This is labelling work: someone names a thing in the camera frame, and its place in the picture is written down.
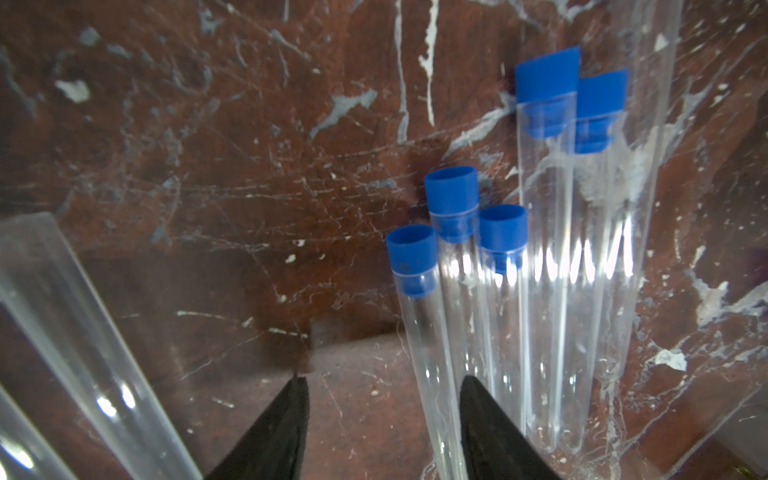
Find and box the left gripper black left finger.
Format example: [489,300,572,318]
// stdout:
[207,376,310,480]

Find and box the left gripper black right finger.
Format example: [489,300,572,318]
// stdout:
[459,375,559,480]

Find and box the test tube with blue stopper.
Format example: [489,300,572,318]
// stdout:
[479,204,528,429]
[425,166,496,393]
[515,47,581,452]
[1,388,77,480]
[386,224,467,479]

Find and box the clear test tube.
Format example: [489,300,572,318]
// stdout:
[1,212,202,479]

